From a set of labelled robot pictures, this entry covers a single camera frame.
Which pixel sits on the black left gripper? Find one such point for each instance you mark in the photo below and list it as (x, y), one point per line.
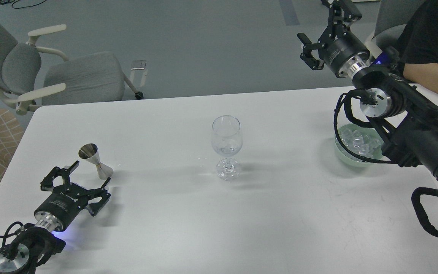
(65, 207)

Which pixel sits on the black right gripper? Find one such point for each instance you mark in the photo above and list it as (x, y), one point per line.
(337, 45)

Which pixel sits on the steel cocktail jigger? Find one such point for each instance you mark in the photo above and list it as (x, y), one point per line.
(89, 152)

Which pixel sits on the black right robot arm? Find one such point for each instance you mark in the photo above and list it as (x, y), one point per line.
(406, 121)

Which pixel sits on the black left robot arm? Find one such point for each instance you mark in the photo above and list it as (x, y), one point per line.
(25, 249)

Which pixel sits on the green bowl of ice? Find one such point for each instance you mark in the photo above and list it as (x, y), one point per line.
(364, 142)

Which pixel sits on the clear wine glass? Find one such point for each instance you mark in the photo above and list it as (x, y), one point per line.
(227, 141)

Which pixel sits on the grey chair at right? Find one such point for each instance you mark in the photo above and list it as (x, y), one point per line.
(393, 16)

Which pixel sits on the person in black shirt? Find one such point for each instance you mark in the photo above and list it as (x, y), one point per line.
(418, 47)

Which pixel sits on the grey office chair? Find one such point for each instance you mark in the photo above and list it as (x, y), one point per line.
(33, 76)

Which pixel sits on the metal floor plate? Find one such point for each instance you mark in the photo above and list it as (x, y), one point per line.
(138, 65)

